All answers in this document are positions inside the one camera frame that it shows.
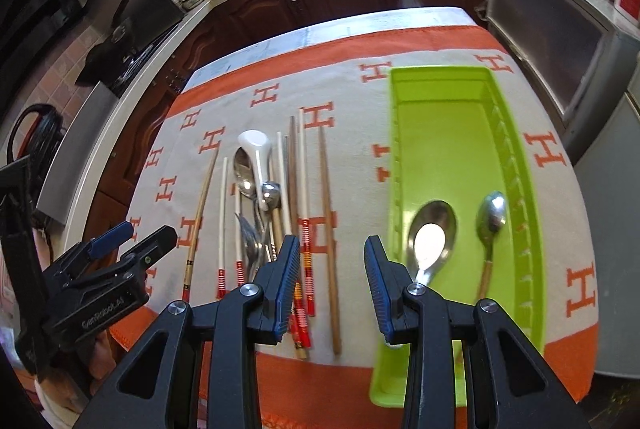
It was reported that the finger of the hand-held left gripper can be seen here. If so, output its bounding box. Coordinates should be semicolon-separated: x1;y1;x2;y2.
117;225;179;298
47;221;136;283

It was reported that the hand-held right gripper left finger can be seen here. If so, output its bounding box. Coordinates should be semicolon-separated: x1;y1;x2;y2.
75;234;302;429

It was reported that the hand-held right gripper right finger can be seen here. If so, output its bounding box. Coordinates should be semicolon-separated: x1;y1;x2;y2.
363;235;583;429

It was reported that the brown wooden chopstick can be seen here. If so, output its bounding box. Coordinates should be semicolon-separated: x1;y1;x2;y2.
289;116;300;235
318;127;343;356

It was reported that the white ceramic spoon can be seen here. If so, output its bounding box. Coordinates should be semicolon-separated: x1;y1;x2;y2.
237;130;274;212

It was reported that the green plastic utensil tray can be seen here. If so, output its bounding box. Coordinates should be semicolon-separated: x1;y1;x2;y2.
369;66;546;410

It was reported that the patterned bamboo chopstick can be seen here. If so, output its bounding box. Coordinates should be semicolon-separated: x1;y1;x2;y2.
182;148;221;303

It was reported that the wide metal spoon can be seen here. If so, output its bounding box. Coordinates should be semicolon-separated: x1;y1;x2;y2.
406;200;459;287

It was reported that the stainless steel panel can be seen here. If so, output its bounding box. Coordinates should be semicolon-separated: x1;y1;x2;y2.
37;81;121;226

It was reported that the black red-trimmed appliance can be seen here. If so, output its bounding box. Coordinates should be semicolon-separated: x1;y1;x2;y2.
7;104;68;170

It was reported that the orange and beige printed blanket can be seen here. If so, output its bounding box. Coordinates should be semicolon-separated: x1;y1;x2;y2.
107;25;601;429

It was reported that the grey refrigerator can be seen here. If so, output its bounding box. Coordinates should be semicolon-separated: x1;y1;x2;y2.
570;94;640;377

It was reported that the grey metal cabinet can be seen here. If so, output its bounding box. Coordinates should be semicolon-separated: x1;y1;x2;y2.
485;0;640;164

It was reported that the small wooden-handled metal spoon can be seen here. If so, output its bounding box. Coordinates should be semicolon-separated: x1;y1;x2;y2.
474;191;509;305

